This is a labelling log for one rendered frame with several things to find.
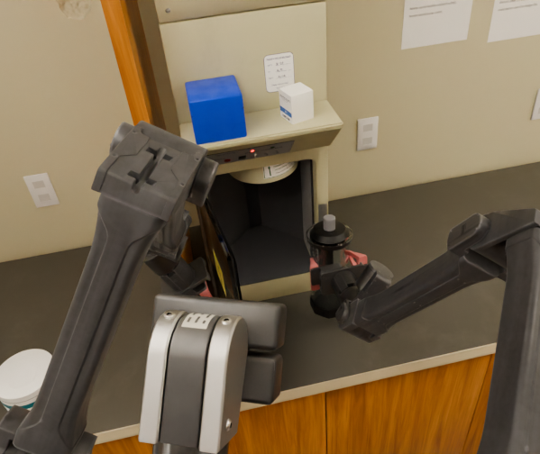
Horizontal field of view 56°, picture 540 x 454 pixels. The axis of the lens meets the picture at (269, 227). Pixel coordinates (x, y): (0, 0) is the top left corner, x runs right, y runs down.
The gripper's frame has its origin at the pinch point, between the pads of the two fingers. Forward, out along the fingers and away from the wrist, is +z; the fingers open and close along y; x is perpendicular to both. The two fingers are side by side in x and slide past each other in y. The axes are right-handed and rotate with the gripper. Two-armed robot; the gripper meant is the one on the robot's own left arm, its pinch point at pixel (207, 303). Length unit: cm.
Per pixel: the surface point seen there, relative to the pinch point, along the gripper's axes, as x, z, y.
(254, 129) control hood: -12.4, -21.3, -28.2
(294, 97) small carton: -10.8, -23.2, -37.9
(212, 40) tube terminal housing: -21, -38, -31
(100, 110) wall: -67, -23, 5
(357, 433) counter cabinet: 7, 67, -6
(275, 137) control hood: -8.6, -19.5, -30.7
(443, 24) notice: -56, 10, -92
